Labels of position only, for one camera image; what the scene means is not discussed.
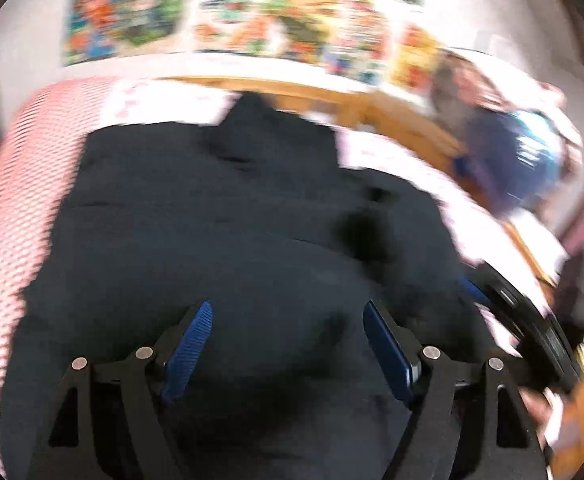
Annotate row of colourful wall drawings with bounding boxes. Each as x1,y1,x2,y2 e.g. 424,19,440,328
64,0,445,91

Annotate wooden bed frame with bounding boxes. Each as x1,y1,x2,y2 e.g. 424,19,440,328
162,75,584,476

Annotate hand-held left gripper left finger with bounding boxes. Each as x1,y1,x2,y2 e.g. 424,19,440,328
27,301,213,480

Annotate black garment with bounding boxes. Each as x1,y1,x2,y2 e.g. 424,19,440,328
0,92,522,480

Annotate pink fruit print bedsheet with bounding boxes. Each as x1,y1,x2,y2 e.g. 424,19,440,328
109,79,552,361

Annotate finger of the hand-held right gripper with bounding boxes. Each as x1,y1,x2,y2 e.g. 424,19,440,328
459,275,493,312

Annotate pink checked mattress cover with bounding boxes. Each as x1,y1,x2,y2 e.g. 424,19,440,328
0,79,118,471

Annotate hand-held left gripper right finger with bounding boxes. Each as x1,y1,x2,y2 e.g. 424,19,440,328
363,300,547,480

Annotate dark blue clothes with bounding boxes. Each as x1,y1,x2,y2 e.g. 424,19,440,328
432,50,584,218

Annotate person's right hand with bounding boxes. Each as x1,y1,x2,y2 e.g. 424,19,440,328
520,391,555,428

